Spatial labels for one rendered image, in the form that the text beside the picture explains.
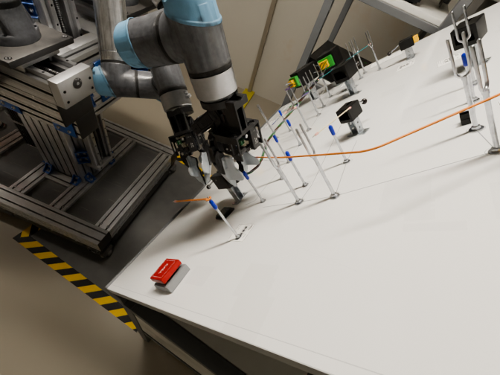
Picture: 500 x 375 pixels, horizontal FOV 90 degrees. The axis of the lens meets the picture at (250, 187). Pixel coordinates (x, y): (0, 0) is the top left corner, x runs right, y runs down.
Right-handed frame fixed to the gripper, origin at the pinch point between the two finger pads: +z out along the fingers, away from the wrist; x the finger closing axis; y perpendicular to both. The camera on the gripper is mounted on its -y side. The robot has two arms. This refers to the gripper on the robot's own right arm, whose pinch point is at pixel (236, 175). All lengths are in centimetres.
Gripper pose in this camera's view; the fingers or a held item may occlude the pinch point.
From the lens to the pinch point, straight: 59.1
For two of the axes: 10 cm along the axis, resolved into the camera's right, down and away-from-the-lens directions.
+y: 7.8, 2.8, -5.6
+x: 5.9, -6.3, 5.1
